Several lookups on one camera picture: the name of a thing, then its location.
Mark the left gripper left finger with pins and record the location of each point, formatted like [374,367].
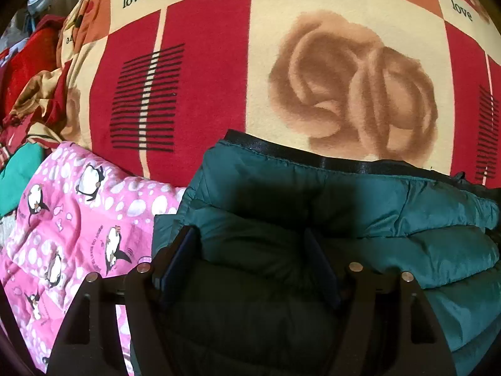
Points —
[89,342]

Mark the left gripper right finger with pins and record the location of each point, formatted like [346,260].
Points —
[388,325]

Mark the teal quilted puffer jacket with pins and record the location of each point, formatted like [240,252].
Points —
[256,303]

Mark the red clothes pile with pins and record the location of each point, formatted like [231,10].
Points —
[34,90]

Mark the pink penguin print bedsheet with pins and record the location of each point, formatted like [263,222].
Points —
[78,214]

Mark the green garment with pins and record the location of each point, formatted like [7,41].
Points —
[17,174]

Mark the red cream rose blanket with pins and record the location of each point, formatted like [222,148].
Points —
[149,85]

